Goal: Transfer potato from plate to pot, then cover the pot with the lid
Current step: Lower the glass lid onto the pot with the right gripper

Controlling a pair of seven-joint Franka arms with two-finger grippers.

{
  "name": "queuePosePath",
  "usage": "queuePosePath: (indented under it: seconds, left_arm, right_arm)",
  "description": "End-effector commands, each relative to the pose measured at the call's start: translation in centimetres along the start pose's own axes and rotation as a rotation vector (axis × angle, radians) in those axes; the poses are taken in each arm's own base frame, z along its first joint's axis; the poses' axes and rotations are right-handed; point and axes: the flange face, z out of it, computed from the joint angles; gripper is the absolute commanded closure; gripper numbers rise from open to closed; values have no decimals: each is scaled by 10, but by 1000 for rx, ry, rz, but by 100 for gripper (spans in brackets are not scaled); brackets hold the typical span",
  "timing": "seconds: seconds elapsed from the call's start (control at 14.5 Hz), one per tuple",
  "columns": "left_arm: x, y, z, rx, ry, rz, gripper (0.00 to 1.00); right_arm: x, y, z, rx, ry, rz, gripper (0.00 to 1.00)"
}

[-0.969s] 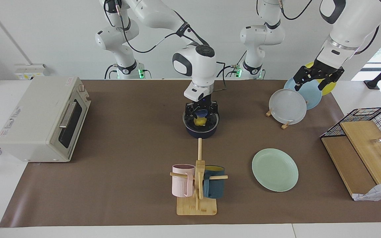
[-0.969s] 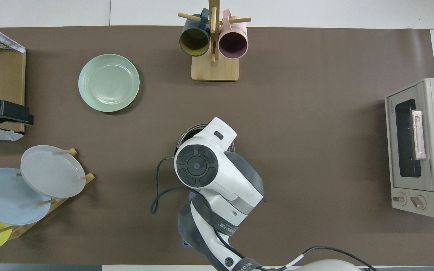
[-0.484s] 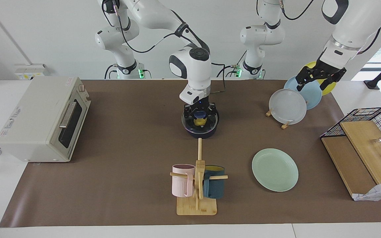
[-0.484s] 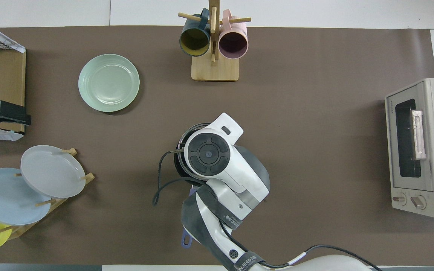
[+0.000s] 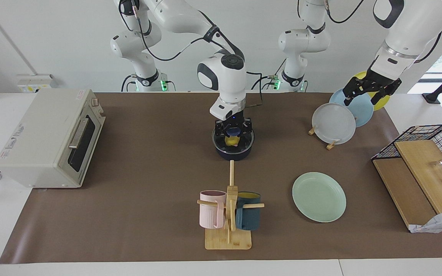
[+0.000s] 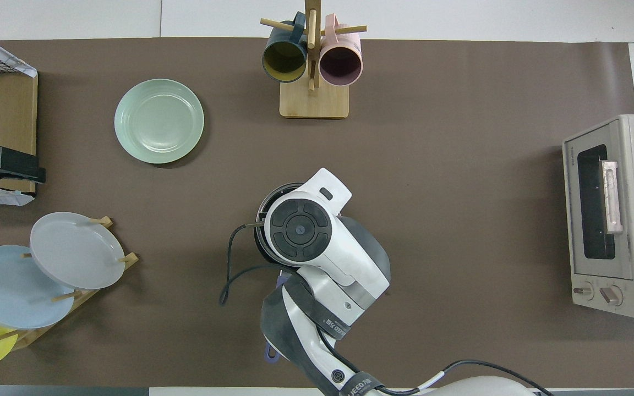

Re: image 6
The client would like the light blue plate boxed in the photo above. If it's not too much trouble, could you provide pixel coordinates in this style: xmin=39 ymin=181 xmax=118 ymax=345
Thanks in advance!
xmin=0 ymin=245 xmax=75 ymax=330

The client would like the dark blue saucepan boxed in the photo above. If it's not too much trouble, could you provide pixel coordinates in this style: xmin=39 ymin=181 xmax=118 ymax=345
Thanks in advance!
xmin=255 ymin=184 xmax=307 ymax=364

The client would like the green plate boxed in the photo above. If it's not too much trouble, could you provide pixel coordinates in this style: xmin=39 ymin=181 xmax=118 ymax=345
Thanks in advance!
xmin=114 ymin=79 xmax=205 ymax=164

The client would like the wooden mug rack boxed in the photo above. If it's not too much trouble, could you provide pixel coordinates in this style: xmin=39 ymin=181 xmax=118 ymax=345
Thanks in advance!
xmin=260 ymin=0 xmax=368 ymax=119

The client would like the grey plate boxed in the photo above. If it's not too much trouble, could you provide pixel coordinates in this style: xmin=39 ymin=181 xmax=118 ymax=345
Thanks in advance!
xmin=30 ymin=212 xmax=125 ymax=290

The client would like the dark teal mug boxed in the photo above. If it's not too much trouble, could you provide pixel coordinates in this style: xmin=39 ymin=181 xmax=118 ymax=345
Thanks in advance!
xmin=262 ymin=12 xmax=308 ymax=84

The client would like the pink mug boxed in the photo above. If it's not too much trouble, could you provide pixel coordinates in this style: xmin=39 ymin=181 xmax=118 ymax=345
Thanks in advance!
xmin=319 ymin=14 xmax=363 ymax=87

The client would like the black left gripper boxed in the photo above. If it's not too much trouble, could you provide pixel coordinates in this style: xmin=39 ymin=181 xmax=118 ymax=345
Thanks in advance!
xmin=0 ymin=146 xmax=46 ymax=182

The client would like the wooden plate rack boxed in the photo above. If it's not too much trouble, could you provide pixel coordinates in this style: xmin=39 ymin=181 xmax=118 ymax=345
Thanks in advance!
xmin=0 ymin=216 xmax=139 ymax=351

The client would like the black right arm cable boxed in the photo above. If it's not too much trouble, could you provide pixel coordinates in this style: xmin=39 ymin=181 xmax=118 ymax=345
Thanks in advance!
xmin=219 ymin=222 xmax=549 ymax=396

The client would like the brown table mat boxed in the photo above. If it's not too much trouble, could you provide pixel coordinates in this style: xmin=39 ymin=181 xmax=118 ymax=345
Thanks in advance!
xmin=0 ymin=37 xmax=634 ymax=388

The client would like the dark wooden board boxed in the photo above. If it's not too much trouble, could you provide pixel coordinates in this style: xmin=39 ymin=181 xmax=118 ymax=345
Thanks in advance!
xmin=0 ymin=71 xmax=39 ymax=194

